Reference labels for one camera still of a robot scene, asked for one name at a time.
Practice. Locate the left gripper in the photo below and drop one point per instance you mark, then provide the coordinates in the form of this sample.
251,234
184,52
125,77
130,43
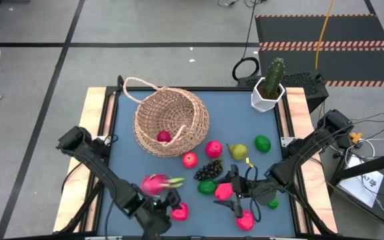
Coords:
157,218

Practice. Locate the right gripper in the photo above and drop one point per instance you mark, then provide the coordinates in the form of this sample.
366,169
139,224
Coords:
255,191

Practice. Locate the red bell pepper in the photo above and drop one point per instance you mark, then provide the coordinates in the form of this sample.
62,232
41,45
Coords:
224,193
245,220

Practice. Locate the red yellow-speckled apple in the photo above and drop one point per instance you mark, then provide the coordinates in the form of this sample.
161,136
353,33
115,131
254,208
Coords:
179,212
190,160

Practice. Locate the large round dark lime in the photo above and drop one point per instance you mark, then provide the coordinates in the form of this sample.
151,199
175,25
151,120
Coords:
207,187

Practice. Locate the pink dragon fruit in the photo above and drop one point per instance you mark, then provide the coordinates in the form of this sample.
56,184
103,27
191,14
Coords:
155,184

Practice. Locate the green pear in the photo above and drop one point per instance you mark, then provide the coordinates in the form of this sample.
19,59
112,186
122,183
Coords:
238,151

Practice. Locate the pink red apple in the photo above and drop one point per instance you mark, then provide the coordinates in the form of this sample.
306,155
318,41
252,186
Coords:
214,149

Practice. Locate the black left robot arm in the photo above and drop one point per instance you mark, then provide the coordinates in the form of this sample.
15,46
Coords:
92,160

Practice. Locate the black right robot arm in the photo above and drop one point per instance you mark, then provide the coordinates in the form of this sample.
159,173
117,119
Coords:
312,146

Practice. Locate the dark purple grape bunch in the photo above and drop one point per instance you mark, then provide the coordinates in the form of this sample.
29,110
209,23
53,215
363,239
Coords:
208,170

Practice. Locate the small bright green lime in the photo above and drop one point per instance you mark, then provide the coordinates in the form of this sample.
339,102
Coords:
273,203

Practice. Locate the bright green pointed lime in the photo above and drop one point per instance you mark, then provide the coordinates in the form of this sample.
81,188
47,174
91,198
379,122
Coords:
262,143

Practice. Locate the dark red apple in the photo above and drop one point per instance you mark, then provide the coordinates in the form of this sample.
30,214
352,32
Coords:
163,136

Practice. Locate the silver mounting plate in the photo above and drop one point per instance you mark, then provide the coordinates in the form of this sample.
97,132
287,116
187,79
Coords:
287,141
102,137

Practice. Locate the white hexagonal plant pot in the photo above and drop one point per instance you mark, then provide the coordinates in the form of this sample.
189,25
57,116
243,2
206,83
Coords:
260,104

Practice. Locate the wooden table side board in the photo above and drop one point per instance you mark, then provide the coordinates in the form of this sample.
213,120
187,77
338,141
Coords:
92,95
297,100

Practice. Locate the green cactus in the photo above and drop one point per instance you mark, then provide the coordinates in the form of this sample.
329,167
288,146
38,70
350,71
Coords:
273,75

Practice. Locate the white paper sheet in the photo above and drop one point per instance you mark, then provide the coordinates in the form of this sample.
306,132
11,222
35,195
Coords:
372,190

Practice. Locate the black metal stand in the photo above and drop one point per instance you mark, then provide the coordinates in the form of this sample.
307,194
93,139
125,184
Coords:
372,165

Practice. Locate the black mat with striped edges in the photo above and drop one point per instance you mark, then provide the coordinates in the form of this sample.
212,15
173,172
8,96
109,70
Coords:
328,30

